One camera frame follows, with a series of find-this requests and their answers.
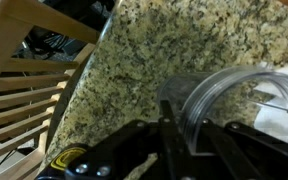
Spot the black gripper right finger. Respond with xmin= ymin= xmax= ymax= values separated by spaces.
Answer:
xmin=202 ymin=119 xmax=288 ymax=180

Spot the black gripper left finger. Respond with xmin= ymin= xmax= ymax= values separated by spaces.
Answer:
xmin=159 ymin=100 xmax=196 ymax=180

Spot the clear plastic blender cup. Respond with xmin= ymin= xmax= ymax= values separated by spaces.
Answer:
xmin=157 ymin=66 xmax=288 ymax=152

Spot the white paper towel roll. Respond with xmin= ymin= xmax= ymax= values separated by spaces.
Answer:
xmin=252 ymin=63 xmax=288 ymax=141

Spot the yellow black round object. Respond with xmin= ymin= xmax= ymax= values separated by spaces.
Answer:
xmin=50 ymin=147 xmax=86 ymax=171

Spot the wooden slatted chair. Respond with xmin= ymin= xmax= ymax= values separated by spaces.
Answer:
xmin=0 ymin=0 xmax=99 ymax=180

